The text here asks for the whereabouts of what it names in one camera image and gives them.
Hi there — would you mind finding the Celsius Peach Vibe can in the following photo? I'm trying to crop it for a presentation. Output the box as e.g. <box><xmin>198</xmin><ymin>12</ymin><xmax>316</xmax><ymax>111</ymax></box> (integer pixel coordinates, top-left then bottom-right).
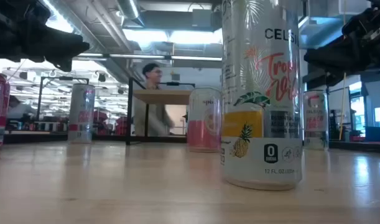
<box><xmin>302</xmin><ymin>90</ymin><xmax>330</xmax><ymax>151</ymax></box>

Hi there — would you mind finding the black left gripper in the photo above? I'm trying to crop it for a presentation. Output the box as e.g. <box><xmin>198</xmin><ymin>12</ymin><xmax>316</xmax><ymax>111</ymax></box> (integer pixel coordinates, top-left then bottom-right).
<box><xmin>0</xmin><ymin>0</ymin><xmax>90</xmax><ymax>72</ymax></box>

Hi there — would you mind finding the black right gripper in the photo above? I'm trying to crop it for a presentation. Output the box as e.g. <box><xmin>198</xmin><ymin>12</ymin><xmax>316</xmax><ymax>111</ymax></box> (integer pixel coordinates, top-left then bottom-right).
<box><xmin>304</xmin><ymin>0</ymin><xmax>380</xmax><ymax>88</ymax></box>

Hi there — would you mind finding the person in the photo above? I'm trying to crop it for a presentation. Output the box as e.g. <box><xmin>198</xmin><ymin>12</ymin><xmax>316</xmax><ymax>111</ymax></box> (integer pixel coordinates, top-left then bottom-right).
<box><xmin>6</xmin><ymin>95</ymin><xmax>34</xmax><ymax>123</ymax></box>
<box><xmin>132</xmin><ymin>63</ymin><xmax>175</xmax><ymax>137</ymax></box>

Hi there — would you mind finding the white Celsius can red band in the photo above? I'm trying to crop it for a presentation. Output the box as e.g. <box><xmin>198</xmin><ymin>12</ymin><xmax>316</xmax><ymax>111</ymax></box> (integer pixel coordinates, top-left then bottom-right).
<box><xmin>67</xmin><ymin>83</ymin><xmax>96</xmax><ymax>144</ymax></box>

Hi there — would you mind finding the black aluminium table frame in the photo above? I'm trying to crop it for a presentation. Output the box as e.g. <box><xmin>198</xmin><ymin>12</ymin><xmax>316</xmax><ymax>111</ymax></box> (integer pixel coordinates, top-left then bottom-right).
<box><xmin>2</xmin><ymin>133</ymin><xmax>380</xmax><ymax>154</ymax></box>

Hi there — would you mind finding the pink Spindrift lemonade can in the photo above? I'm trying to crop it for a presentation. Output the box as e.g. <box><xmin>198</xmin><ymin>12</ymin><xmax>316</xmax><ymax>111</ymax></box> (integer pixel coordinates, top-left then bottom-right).
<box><xmin>187</xmin><ymin>86</ymin><xmax>223</xmax><ymax>153</ymax></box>

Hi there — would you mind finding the black background station frame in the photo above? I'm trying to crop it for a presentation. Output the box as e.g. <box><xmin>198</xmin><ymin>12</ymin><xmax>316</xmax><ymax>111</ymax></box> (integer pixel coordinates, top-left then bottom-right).
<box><xmin>36</xmin><ymin>75</ymin><xmax>90</xmax><ymax>122</ymax></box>

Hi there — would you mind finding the Celsius Tropical Vibe can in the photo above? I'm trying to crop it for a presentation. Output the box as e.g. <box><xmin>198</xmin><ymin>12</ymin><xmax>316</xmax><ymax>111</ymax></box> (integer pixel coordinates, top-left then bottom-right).
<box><xmin>220</xmin><ymin>0</ymin><xmax>304</xmax><ymax>192</ymax></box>

